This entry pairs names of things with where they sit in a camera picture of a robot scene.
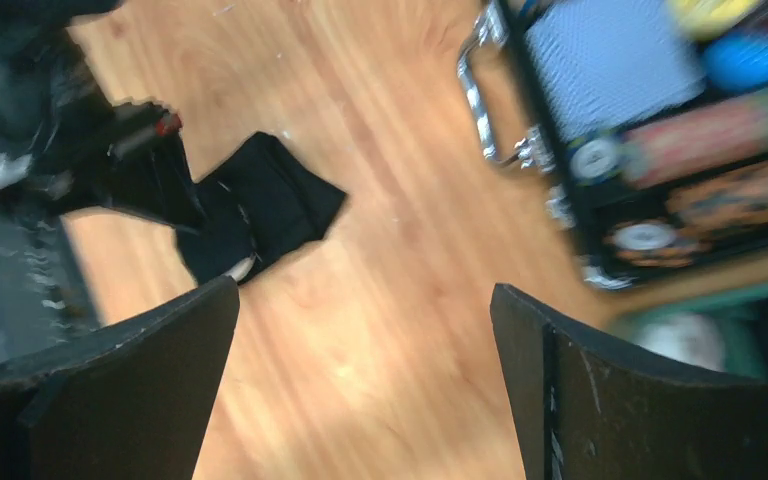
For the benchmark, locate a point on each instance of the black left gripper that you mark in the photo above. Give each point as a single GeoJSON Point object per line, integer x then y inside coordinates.
{"type": "Point", "coordinates": [134, 163]}

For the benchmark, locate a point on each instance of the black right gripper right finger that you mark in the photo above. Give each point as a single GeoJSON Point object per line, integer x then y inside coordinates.
{"type": "Point", "coordinates": [589, 405]}

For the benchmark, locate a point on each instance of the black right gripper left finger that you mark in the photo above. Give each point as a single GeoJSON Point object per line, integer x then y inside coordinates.
{"type": "Point", "coordinates": [129, 401]}

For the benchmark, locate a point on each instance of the black underwear cream waistband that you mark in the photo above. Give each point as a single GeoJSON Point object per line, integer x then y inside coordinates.
{"type": "Point", "coordinates": [261, 203]}

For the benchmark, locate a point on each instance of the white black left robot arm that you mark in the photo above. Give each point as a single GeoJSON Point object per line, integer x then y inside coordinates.
{"type": "Point", "coordinates": [48, 93]}

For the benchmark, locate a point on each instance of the white rolled cloth in tray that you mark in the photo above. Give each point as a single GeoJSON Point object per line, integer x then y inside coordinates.
{"type": "Point", "coordinates": [689, 338]}

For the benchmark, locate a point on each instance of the green divided tray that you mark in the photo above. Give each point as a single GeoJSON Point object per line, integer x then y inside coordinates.
{"type": "Point", "coordinates": [725, 332]}

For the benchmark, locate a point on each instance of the black poker chip case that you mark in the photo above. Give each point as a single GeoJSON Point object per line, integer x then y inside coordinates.
{"type": "Point", "coordinates": [648, 118]}

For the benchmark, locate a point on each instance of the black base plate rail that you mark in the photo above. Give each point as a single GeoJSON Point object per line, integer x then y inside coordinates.
{"type": "Point", "coordinates": [44, 299]}

